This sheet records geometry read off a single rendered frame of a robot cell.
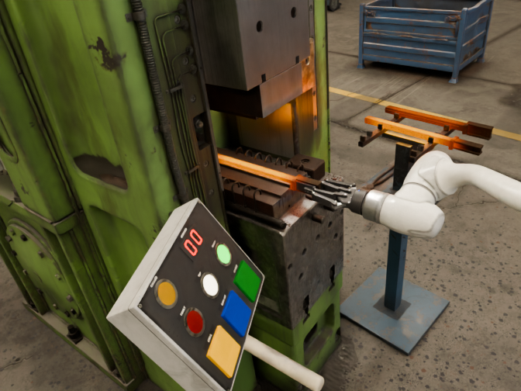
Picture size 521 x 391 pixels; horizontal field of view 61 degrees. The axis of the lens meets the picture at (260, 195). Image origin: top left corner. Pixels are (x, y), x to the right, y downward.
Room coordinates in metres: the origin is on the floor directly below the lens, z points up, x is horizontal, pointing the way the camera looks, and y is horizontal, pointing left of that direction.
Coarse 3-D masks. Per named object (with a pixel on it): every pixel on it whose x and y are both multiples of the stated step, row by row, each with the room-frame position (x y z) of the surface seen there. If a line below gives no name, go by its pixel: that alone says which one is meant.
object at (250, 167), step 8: (224, 160) 1.39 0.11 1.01; (232, 160) 1.39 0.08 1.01; (248, 168) 1.32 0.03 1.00; (256, 168) 1.30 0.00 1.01; (264, 168) 1.30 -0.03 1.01; (272, 176) 1.25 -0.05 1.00; (280, 176) 1.23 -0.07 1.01; (288, 176) 1.23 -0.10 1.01; (296, 176) 1.21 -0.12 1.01; (304, 176) 1.20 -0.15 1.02; (312, 184) 1.15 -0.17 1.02; (320, 184) 1.15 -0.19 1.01; (304, 192) 1.17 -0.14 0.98
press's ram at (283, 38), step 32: (192, 0) 1.17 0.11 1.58; (224, 0) 1.10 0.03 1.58; (256, 0) 1.13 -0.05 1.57; (288, 0) 1.23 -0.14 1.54; (224, 32) 1.11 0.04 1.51; (256, 32) 1.12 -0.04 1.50; (288, 32) 1.23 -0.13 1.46; (224, 64) 1.12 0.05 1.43; (256, 64) 1.11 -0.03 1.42; (288, 64) 1.22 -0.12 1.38
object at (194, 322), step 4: (192, 312) 0.61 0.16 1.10; (196, 312) 0.61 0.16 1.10; (188, 316) 0.60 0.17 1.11; (192, 316) 0.60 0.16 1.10; (196, 316) 0.61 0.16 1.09; (200, 316) 0.61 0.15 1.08; (188, 320) 0.59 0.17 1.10; (192, 320) 0.59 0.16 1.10; (196, 320) 0.60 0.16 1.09; (200, 320) 0.60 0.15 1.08; (188, 324) 0.58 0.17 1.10; (192, 324) 0.59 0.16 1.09; (196, 324) 0.59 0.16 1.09; (200, 324) 0.60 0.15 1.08; (192, 328) 0.58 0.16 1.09; (196, 328) 0.58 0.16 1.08; (200, 328) 0.59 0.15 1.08; (196, 332) 0.58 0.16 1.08
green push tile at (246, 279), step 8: (240, 264) 0.80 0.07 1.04; (240, 272) 0.77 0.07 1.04; (248, 272) 0.79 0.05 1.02; (240, 280) 0.75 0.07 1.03; (248, 280) 0.77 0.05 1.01; (256, 280) 0.79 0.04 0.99; (240, 288) 0.74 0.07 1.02; (248, 288) 0.75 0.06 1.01; (256, 288) 0.77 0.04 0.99; (248, 296) 0.74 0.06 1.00
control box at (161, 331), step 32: (192, 224) 0.79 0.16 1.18; (160, 256) 0.68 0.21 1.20; (192, 256) 0.72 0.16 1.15; (128, 288) 0.63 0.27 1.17; (192, 288) 0.66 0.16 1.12; (224, 288) 0.71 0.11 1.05; (128, 320) 0.55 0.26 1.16; (160, 320) 0.56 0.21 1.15; (224, 320) 0.64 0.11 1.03; (160, 352) 0.54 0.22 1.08; (192, 352) 0.54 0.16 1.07; (192, 384) 0.53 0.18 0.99; (224, 384) 0.53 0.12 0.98
